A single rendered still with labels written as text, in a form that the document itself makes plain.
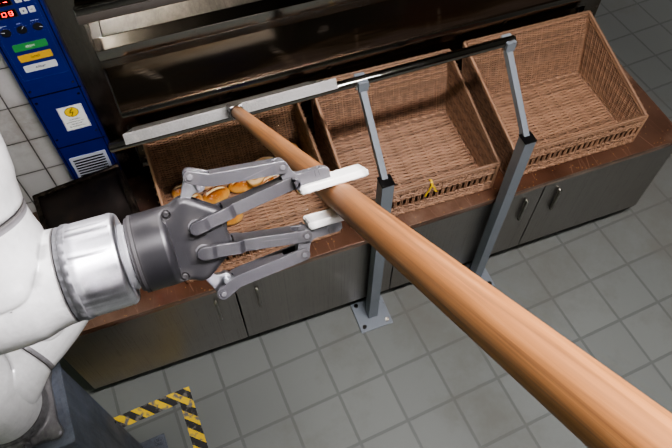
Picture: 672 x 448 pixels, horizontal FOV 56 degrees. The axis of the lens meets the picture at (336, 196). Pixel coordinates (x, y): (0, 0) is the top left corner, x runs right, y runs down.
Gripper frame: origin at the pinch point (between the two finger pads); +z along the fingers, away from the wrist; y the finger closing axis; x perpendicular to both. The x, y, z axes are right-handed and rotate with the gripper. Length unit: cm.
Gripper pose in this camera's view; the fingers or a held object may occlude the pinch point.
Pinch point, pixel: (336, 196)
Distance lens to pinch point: 63.4
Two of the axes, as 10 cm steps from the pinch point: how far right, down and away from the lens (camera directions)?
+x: 2.6, 2.1, -9.4
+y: 2.2, 9.4, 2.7
